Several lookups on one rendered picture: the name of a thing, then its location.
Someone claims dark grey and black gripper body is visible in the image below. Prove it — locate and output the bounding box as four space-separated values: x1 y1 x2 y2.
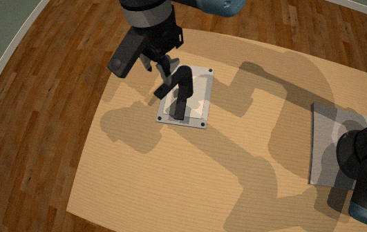
134 4 184 62

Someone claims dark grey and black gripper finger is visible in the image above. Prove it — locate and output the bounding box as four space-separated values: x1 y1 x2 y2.
139 53 152 72
156 54 180 86

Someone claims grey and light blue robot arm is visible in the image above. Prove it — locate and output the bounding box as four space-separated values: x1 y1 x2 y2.
107 0 367 224

